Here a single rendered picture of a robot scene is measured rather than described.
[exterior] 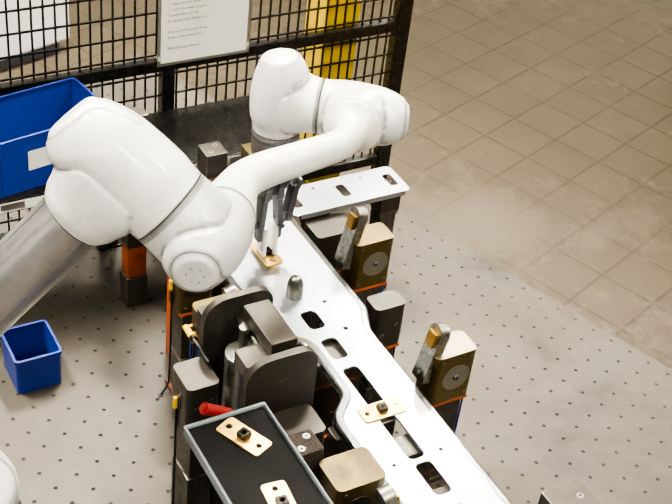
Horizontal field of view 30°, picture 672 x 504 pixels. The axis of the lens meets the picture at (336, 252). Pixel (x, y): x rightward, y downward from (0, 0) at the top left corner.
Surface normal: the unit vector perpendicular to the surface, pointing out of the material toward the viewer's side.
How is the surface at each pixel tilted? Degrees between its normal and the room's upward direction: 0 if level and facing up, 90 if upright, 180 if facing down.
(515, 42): 0
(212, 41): 90
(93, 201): 80
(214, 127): 0
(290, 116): 93
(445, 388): 90
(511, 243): 0
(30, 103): 90
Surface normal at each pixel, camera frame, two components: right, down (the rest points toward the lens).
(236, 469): 0.10, -0.79
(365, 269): 0.48, 0.58
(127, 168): 0.23, 0.07
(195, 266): -0.03, 0.64
